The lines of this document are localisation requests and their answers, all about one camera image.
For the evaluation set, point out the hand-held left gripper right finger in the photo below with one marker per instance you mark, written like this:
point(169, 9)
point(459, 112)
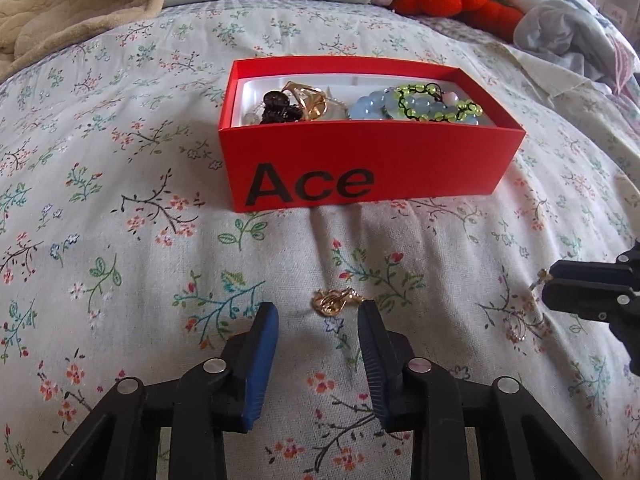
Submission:
point(372, 360)

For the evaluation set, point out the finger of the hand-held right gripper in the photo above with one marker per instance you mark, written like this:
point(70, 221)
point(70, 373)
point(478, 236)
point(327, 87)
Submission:
point(590, 272)
point(585, 300)

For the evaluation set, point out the small gold stud earring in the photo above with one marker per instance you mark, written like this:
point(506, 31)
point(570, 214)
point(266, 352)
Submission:
point(540, 277)

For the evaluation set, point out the red cardboard box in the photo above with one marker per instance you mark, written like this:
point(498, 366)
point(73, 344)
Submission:
point(375, 160)

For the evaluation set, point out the pale crumpled cloth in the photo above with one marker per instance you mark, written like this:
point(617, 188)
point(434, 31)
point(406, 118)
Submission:
point(570, 25)

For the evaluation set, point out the gold knot earring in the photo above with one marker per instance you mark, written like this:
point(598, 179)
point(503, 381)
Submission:
point(335, 301)

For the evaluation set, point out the beige quilted blanket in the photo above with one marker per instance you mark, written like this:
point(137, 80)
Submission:
point(65, 5)

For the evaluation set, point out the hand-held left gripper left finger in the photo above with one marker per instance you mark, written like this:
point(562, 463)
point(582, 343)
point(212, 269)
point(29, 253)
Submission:
point(260, 360)

